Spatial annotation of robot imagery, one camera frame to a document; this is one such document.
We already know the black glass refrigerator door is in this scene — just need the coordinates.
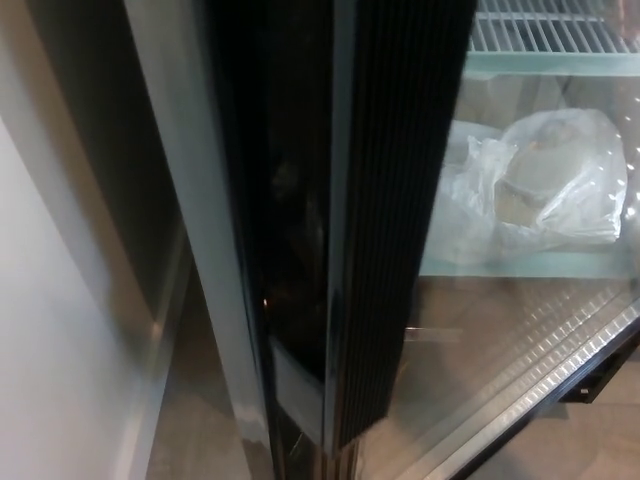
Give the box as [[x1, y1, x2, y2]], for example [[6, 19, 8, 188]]
[[319, 0, 640, 480]]

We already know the black display refrigerator cabinet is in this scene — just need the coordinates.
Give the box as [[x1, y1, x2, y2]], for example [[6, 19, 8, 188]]
[[29, 0, 640, 480]]

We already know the clear plastic bag with food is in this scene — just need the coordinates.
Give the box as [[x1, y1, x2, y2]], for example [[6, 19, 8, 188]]
[[429, 108, 629, 265]]

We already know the pale green glass shelf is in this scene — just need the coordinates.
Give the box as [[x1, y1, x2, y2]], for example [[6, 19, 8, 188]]
[[418, 49, 640, 277]]

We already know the white wire refrigerator shelf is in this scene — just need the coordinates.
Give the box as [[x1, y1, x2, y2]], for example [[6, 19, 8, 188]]
[[468, 0, 640, 55]]

